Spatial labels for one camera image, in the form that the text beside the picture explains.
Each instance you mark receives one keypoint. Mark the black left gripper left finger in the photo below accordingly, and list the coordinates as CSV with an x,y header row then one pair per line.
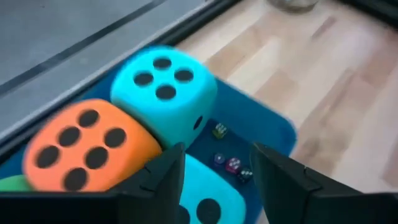
x,y
155,196

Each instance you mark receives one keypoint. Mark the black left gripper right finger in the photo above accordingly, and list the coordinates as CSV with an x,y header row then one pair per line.
x,y
286,196

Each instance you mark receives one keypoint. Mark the small black die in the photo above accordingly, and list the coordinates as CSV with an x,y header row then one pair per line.
x,y
245,175

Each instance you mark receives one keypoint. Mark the small red die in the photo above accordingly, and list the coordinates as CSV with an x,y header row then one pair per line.
x,y
233,165

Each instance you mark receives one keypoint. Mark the teal foam die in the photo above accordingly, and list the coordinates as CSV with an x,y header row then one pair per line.
x,y
164,105
217,186

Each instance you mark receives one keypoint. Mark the orange foam die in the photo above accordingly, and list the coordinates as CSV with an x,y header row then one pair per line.
x,y
93,174

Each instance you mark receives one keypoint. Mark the small blue die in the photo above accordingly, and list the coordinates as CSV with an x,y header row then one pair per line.
x,y
219,159

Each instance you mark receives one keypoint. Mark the green foam die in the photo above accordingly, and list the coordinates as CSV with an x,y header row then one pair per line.
x,y
12,184

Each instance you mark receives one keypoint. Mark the blue plastic bin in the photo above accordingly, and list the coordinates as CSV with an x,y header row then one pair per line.
x,y
248,115

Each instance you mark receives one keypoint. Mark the black aluminium table frame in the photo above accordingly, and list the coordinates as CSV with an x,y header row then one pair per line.
x,y
202,20

